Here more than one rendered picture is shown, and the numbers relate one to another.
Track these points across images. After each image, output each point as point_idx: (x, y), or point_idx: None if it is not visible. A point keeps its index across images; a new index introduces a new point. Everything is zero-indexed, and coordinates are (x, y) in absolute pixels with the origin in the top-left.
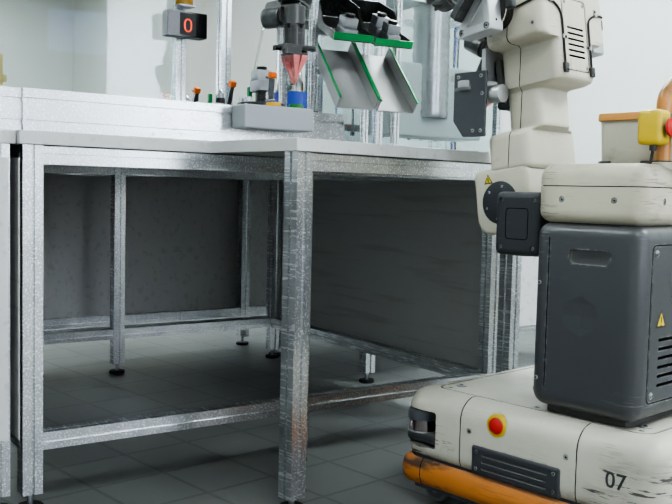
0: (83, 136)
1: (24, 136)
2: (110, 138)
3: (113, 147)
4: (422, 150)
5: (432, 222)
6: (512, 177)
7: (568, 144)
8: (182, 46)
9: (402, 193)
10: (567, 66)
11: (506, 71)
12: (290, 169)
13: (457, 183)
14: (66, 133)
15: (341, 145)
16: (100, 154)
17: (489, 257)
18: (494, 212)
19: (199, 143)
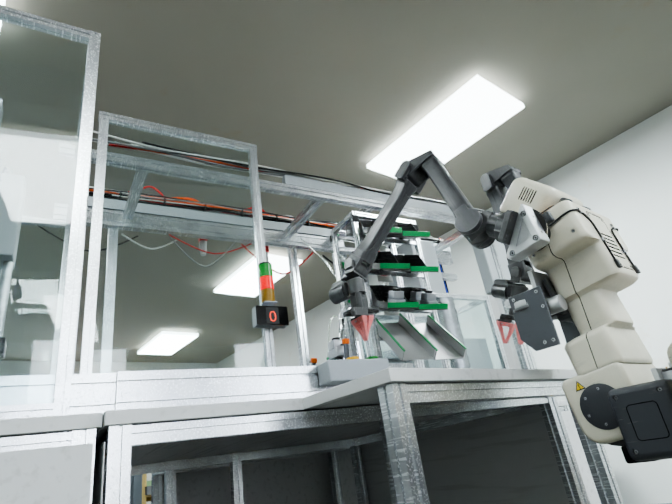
0: (174, 409)
1: (110, 417)
2: (202, 407)
3: (206, 416)
4: (501, 371)
5: (498, 454)
6: (607, 376)
7: (638, 339)
8: (270, 334)
9: (463, 434)
10: (619, 262)
11: (556, 284)
12: (387, 404)
13: (511, 414)
14: (156, 408)
15: (431, 372)
16: (193, 426)
17: (570, 476)
18: (600, 418)
19: (291, 401)
